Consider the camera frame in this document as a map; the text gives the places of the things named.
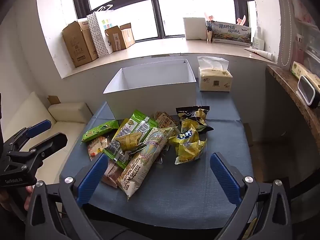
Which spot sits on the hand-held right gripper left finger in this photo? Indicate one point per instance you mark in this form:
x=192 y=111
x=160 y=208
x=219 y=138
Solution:
x=92 y=180

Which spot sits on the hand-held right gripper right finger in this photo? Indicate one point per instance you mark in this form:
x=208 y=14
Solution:
x=225 y=177

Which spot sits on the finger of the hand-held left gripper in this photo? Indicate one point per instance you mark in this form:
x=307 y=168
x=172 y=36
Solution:
x=37 y=127
x=53 y=141

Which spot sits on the pink brown snack packet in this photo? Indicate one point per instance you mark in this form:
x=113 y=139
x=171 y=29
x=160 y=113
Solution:
x=110 y=176

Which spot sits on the clear packet with orange snack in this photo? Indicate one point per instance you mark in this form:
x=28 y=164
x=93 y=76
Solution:
x=96 y=146

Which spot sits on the yellow snack packet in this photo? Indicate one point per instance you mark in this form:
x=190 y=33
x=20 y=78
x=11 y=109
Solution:
x=191 y=152
x=185 y=136

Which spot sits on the small green snack packet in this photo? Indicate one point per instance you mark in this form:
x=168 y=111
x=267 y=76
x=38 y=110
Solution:
x=100 y=130

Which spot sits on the long beige snack packet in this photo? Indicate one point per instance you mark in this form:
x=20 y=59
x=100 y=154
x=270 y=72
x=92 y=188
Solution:
x=142 y=167

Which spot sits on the tan snack packet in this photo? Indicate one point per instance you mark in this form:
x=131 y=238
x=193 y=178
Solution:
x=128 y=141

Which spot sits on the black and yellow chip bag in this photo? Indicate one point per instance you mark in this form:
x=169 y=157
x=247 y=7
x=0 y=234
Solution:
x=192 y=115

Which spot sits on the long green snack packet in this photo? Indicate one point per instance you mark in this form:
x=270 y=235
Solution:
x=140 y=126

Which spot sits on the orange brown snack packet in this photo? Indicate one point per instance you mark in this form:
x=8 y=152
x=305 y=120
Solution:
x=165 y=120

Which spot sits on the white cardboard box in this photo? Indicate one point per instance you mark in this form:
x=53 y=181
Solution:
x=150 y=97

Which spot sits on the person's left hand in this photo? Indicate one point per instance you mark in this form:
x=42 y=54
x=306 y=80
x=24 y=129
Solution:
x=28 y=197

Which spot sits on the cream sofa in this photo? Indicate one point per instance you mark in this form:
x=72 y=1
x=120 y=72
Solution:
x=62 y=112

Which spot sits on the large brown cardboard box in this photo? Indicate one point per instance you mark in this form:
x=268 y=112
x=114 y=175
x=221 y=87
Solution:
x=77 y=45

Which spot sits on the tissue paper pack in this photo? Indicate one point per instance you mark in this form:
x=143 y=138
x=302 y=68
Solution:
x=215 y=80

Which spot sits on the white polka dot paper bag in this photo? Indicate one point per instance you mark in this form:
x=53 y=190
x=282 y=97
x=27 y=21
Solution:
x=100 y=35

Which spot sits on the brown stone counter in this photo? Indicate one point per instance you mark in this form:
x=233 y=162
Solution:
x=285 y=80

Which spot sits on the white container with black lid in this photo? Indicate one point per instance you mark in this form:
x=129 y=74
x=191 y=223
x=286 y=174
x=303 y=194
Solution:
x=308 y=92

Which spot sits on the small open cardboard box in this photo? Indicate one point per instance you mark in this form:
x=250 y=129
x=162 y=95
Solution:
x=120 y=38

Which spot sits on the rolled white paper tube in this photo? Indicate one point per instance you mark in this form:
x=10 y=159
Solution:
x=260 y=53

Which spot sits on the cream and green carton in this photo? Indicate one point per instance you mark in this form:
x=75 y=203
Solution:
x=300 y=68

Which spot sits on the white plastic bottle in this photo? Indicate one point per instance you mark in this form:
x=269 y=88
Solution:
x=258 y=42

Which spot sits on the printed landscape gift box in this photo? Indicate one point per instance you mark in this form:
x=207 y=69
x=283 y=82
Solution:
x=231 y=33

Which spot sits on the white foam box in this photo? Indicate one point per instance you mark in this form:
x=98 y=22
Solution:
x=195 y=28

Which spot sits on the pink plastic object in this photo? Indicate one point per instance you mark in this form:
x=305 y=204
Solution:
x=209 y=17
x=241 y=20

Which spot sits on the clear plastic drawer unit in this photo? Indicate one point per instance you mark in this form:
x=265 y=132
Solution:
x=307 y=37

